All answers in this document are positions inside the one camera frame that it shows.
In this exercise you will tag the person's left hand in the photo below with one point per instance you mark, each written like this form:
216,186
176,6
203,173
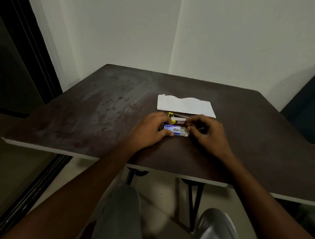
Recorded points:
145,131

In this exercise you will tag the person's right hand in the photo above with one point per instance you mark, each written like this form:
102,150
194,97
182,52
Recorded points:
211,135

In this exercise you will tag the person's right thumb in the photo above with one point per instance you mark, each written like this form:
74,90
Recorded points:
191,129

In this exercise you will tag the person's left thumb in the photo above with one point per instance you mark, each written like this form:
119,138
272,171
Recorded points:
166,133

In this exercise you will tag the blue and white staple box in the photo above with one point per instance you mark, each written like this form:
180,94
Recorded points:
177,130

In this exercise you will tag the person's left forearm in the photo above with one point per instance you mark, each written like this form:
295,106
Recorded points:
73,192

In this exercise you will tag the person's right forearm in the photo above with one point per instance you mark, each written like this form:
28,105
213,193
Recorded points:
260,197

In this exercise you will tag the small white red-label box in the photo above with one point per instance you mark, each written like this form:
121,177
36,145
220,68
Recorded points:
180,120

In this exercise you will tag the yellow and black stapler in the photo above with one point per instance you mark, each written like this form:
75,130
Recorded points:
172,114

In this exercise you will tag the white folded paper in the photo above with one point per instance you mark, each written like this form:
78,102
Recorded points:
184,105

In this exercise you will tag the black metal table leg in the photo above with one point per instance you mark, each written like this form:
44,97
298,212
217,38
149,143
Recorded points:
130,176
194,204

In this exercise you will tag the person's left leg grey trousers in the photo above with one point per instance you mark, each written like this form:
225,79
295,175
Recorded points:
120,214

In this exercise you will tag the person's leg grey trousers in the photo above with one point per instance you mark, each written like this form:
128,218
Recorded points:
216,225
120,214

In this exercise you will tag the person's right leg grey trousers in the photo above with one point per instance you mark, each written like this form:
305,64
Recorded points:
216,225

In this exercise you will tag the black sliding door floor track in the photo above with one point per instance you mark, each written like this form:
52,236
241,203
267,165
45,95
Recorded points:
32,192

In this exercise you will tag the dark door frame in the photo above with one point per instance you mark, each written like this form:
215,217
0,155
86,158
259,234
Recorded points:
29,56

